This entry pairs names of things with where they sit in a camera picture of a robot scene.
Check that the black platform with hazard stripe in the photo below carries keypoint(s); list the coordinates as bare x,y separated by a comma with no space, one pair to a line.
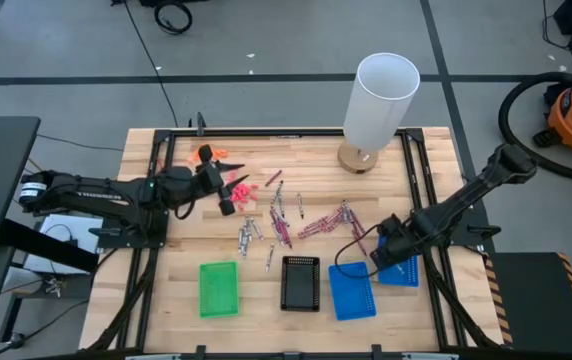
531,300

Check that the bunch of keys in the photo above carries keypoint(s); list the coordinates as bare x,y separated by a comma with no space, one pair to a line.
55,286

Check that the orange foam earplug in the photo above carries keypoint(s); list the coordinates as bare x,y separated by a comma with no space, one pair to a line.
194,156
221,152

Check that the white shade wooden table lamp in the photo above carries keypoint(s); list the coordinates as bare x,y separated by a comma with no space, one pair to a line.
381,105

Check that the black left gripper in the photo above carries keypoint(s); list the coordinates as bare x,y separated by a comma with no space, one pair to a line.
209,175

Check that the green plastic basket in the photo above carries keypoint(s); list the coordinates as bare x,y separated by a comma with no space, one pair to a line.
218,290

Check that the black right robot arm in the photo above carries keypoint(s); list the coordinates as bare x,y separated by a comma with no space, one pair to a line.
466,195

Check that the grey crayon with black tip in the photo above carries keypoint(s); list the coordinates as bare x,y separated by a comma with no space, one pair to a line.
278,191
281,207
345,211
300,205
400,270

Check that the black desk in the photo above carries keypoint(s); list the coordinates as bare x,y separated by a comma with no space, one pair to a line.
1,175

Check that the black plastic basket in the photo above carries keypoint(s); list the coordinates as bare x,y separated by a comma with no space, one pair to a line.
300,285

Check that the white paper box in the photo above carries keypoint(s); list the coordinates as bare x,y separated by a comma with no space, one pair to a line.
81,225

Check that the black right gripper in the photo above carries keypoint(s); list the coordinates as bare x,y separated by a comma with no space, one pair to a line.
395,240

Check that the blue plastic basket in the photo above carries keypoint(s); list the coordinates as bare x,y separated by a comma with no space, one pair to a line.
351,295
408,277

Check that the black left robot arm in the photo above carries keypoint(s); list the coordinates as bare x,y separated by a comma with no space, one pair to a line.
66,186

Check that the white crayon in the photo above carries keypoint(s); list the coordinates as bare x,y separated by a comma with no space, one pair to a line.
248,227
243,235
240,240
269,258
245,246
258,231

